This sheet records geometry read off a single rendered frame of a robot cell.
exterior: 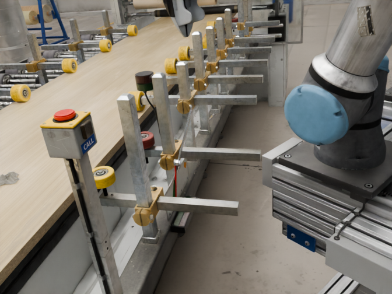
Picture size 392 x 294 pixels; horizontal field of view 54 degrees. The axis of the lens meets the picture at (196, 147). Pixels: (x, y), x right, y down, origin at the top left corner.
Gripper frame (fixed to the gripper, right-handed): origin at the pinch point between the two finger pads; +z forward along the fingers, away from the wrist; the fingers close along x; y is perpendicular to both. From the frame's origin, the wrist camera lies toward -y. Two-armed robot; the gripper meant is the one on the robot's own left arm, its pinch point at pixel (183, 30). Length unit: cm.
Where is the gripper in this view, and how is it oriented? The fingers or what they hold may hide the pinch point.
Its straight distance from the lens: 91.8
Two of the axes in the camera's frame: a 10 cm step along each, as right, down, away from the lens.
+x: 7.4, -3.7, 5.6
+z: 0.9, 8.8, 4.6
